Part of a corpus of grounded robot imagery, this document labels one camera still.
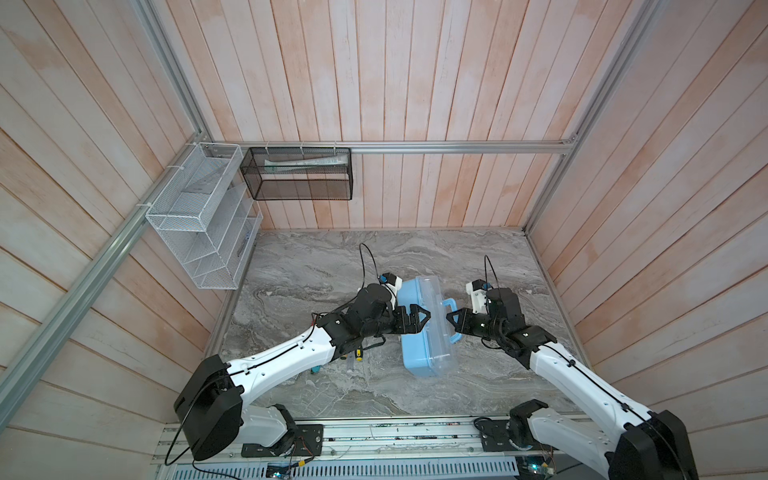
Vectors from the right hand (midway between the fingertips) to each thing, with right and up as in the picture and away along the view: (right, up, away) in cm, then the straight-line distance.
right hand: (447, 314), depth 83 cm
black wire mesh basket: (-48, +46, +21) cm, 70 cm away
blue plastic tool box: (-7, -8, -10) cm, 15 cm away
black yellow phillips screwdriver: (-25, -12, +3) cm, 28 cm away
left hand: (-10, -1, -8) cm, 12 cm away
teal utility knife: (-31, -4, -30) cm, 43 cm away
